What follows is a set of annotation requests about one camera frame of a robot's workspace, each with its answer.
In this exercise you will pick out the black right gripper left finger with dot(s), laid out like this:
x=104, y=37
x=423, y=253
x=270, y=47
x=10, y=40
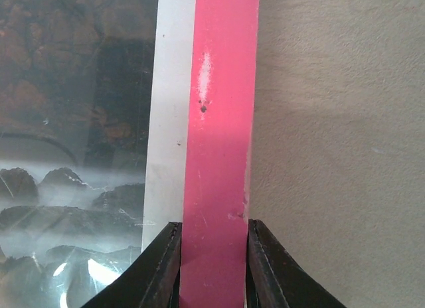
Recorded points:
x=153, y=280

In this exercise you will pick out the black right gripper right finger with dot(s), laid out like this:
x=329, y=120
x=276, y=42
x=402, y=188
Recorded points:
x=274, y=278

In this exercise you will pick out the sunset landscape photo print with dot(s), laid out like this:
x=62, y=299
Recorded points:
x=76, y=78

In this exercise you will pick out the pink wooden photo frame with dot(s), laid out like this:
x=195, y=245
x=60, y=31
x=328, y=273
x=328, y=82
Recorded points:
x=217, y=175

